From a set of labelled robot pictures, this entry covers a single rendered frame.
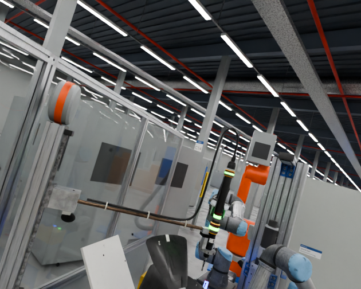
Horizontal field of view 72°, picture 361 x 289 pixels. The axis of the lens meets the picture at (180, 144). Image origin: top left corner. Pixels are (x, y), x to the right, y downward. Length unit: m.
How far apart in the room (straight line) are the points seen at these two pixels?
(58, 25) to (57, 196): 4.37
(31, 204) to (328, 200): 2.64
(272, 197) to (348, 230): 1.23
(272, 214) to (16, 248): 1.57
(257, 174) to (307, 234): 2.35
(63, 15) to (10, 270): 4.58
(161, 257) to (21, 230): 0.56
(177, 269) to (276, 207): 1.01
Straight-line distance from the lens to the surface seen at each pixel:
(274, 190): 1.98
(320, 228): 2.99
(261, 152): 5.04
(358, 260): 3.12
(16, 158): 1.09
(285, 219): 1.98
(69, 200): 0.99
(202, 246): 1.14
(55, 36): 5.10
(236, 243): 5.09
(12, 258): 1.09
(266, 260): 1.54
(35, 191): 1.00
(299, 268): 1.45
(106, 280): 1.19
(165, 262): 1.20
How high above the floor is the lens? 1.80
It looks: 3 degrees up
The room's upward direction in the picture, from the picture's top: 16 degrees clockwise
